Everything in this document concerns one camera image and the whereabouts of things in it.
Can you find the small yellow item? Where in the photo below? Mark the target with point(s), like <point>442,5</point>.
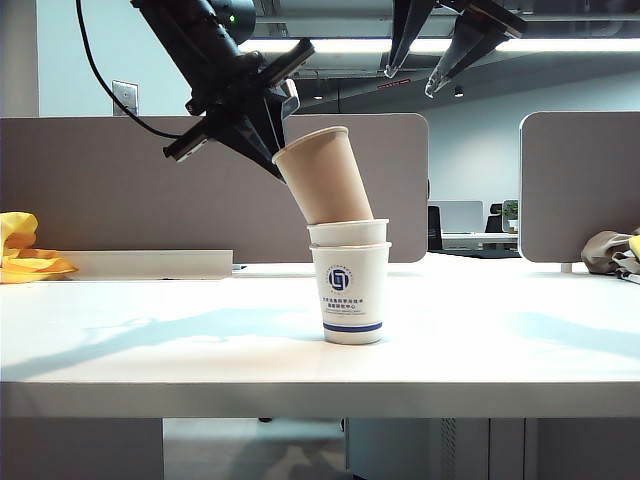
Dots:
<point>635,245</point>

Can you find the white background desk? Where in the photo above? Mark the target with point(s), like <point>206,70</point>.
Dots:
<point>495,239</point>

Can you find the white background desk screen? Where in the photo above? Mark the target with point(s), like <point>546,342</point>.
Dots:
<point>457,216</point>

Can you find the wide grey-brown desk partition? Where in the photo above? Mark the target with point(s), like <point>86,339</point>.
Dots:
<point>100,200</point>

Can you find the white paper cup blue logo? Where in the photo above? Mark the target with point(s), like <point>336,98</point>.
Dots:
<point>350,305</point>
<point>347,232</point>

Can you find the narrow grey-brown desk partition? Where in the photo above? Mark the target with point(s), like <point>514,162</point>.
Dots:
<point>580,190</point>

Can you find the red ceiling sign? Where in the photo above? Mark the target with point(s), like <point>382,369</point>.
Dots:
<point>395,84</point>

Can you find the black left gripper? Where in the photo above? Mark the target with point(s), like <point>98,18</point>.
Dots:
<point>230,95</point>

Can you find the grey-brown desk side panel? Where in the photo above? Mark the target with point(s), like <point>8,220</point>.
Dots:
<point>75,450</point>

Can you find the metal wall switch plate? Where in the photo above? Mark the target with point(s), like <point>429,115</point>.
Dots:
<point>127,90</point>

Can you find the brown crumpled bag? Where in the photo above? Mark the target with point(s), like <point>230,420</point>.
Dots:
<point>600,252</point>

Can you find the black office chair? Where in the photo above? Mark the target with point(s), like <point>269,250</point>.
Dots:
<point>494,219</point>
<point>434,227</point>

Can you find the long ceiling light strip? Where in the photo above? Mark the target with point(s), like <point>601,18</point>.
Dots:
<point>575,45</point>

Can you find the grey under-desk cabinet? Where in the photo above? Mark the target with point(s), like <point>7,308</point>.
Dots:
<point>450,450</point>

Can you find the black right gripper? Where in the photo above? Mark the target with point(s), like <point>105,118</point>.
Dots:
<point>485,12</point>

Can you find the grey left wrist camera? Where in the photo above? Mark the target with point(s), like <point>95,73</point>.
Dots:
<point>291,100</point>

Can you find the green potted plant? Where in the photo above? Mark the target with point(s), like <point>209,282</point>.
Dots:
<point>510,211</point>

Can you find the white partition bracket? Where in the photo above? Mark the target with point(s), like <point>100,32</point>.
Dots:
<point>566,268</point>

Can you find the yellow crumpled cloth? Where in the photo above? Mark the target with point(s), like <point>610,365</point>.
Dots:
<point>20,265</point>

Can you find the brown kraft paper cup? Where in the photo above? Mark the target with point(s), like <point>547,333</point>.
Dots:
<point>325,175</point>

